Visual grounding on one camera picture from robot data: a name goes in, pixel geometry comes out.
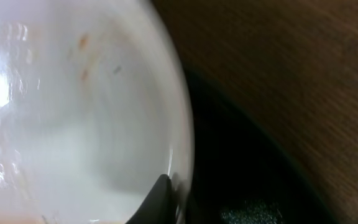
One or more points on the black round tray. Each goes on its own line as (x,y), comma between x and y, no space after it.
(240,174)

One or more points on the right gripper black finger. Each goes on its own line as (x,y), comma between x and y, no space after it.
(157,206)

